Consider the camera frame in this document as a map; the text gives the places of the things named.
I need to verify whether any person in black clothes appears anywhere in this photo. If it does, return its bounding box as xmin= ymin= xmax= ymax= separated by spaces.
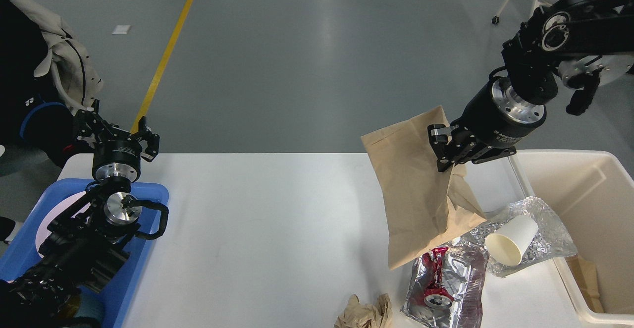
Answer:
xmin=0 ymin=0 xmax=73 ymax=167

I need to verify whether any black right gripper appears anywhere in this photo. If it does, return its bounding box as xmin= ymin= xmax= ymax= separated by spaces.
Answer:
xmin=426 ymin=77 xmax=547 ymax=172

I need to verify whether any crumpled brown paper ball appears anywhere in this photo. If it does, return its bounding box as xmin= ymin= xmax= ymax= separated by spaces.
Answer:
xmin=334 ymin=293 xmax=393 ymax=328

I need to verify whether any beige plastic bin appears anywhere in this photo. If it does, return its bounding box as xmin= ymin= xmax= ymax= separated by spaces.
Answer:
xmin=510 ymin=150 xmax=634 ymax=328

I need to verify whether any crushed red soda can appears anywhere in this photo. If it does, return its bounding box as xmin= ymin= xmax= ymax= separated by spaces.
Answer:
xmin=422 ymin=247 xmax=454 ymax=310

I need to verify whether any white paper cup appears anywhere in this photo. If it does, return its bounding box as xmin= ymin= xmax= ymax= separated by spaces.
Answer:
xmin=484 ymin=215 xmax=538 ymax=267

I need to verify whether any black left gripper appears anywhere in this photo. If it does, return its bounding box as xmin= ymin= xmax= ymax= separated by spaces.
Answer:
xmin=73 ymin=99 xmax=160 ymax=183

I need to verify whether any crumpled aluminium foil right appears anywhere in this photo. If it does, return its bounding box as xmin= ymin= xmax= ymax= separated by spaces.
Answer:
xmin=451 ymin=196 xmax=578 ymax=277

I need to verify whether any aluminium foil under can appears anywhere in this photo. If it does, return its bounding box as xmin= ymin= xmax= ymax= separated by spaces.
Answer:
xmin=400 ymin=242 xmax=488 ymax=328

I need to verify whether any brown paper bag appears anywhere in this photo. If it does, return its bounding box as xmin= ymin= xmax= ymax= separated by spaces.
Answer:
xmin=565 ymin=255 xmax=605 ymax=314
xmin=362 ymin=106 xmax=485 ymax=270

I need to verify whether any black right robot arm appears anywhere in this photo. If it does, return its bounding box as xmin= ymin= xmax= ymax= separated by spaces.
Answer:
xmin=427 ymin=0 xmax=634 ymax=172

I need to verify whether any pink plate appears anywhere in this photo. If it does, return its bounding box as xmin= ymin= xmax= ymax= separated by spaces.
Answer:
xmin=35 ymin=192 xmax=86 ymax=258

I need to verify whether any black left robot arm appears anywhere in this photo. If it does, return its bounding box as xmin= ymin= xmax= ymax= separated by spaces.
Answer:
xmin=1 ymin=101 xmax=169 ymax=328

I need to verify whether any white floor label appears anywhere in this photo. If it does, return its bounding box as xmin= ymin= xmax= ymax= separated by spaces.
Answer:
xmin=111 ymin=25 xmax=131 ymax=35

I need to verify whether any dark teal mug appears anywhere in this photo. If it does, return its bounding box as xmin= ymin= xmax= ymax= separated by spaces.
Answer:
xmin=60 ymin=289 xmax=105 ymax=328

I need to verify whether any blue plastic tray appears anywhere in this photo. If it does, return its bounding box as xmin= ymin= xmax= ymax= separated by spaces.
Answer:
xmin=0 ymin=178 xmax=154 ymax=328

